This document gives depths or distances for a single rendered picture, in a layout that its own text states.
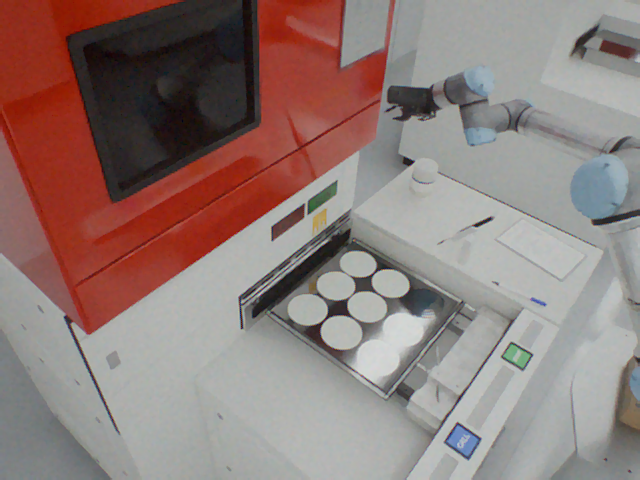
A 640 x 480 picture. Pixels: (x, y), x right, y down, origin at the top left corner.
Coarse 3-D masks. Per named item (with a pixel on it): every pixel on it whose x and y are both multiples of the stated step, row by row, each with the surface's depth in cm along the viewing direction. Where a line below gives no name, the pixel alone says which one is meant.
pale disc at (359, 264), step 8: (344, 256) 144; (352, 256) 145; (360, 256) 145; (368, 256) 145; (344, 264) 142; (352, 264) 142; (360, 264) 142; (368, 264) 143; (352, 272) 140; (360, 272) 140; (368, 272) 140
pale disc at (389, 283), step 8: (384, 272) 141; (392, 272) 141; (376, 280) 138; (384, 280) 139; (392, 280) 139; (400, 280) 139; (376, 288) 136; (384, 288) 136; (392, 288) 137; (400, 288) 137; (408, 288) 137; (392, 296) 135
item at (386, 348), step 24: (336, 264) 142; (384, 264) 143; (312, 288) 135; (360, 288) 136; (432, 288) 137; (336, 312) 130; (408, 312) 131; (432, 312) 131; (312, 336) 124; (384, 336) 125; (408, 336) 126; (360, 360) 120; (384, 360) 120; (408, 360) 120; (384, 384) 115
